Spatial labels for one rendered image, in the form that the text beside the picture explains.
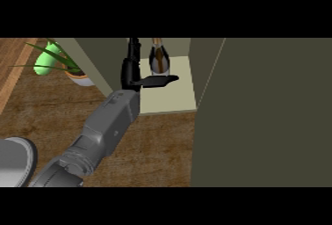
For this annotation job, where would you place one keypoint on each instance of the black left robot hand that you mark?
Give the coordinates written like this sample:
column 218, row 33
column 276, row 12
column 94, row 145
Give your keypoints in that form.
column 129, row 71

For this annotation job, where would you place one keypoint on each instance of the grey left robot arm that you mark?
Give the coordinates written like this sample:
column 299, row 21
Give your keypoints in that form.
column 109, row 123

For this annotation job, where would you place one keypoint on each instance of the olive open cabinet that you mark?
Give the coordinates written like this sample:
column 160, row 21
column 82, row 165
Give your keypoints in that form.
column 146, row 76

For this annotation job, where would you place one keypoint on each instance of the dark wine bottle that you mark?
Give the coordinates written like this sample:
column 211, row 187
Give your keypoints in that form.
column 158, row 60

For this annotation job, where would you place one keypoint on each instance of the dark olive cabinet door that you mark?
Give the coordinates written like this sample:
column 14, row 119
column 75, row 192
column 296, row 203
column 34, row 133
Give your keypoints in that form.
column 262, row 112

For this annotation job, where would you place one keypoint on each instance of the white plant pot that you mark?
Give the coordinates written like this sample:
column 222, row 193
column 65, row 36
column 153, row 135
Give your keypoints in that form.
column 79, row 78

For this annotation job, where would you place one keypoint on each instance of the green potted plant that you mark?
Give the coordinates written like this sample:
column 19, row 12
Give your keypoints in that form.
column 57, row 58

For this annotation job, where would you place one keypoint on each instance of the light green bottle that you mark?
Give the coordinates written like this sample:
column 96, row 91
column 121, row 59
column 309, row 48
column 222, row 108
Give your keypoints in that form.
column 45, row 58

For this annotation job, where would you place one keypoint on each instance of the grey round robot body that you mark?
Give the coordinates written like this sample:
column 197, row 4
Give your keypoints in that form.
column 14, row 162

